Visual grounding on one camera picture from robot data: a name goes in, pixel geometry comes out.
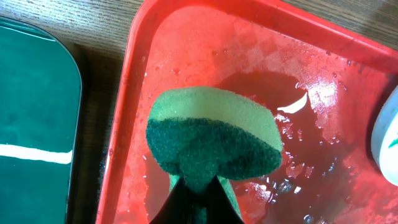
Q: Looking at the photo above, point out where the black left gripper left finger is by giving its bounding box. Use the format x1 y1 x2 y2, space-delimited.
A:
149 179 198 224

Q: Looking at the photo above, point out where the black basin with green water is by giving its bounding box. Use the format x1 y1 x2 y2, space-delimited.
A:
1 17 82 223

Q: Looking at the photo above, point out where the red plastic tray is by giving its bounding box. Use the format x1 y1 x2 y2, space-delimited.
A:
96 0 397 223

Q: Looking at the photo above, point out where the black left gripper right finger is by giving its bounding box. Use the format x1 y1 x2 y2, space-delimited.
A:
200 176 244 224

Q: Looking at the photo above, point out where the green yellow scrub sponge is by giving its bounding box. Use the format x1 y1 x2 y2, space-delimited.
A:
146 86 282 213

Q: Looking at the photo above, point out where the white plate far right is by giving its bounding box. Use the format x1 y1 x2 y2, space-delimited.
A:
371 87 397 185

